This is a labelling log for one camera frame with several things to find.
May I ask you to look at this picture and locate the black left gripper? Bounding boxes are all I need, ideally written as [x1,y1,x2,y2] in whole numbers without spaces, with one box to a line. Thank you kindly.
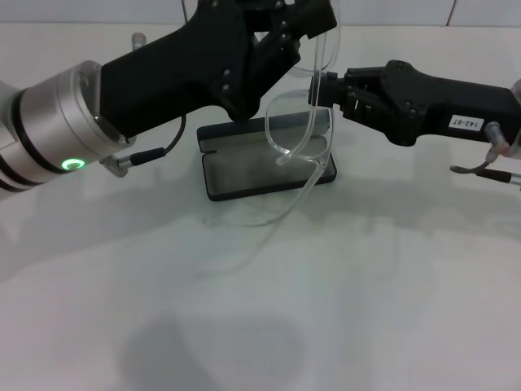
[99,0,305,139]

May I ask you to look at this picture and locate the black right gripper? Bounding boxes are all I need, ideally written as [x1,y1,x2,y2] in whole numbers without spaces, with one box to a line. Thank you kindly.
[307,59,519,147]

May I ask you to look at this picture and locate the clear transparent glasses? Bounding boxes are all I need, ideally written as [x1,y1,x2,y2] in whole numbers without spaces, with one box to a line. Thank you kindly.
[203,28,341,227]

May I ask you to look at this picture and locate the black glasses case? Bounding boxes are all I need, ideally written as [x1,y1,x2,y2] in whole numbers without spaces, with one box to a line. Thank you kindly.
[196,112,338,203]

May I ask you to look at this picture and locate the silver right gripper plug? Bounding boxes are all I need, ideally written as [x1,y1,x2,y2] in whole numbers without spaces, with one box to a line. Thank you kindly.
[485,121,509,150]

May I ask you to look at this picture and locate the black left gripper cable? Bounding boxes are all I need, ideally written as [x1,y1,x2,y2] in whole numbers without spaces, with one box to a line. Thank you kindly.
[99,113,188,178]

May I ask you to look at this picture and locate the grey right gripper cable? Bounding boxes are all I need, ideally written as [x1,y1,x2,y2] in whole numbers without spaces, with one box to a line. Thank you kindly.
[449,144,521,189]

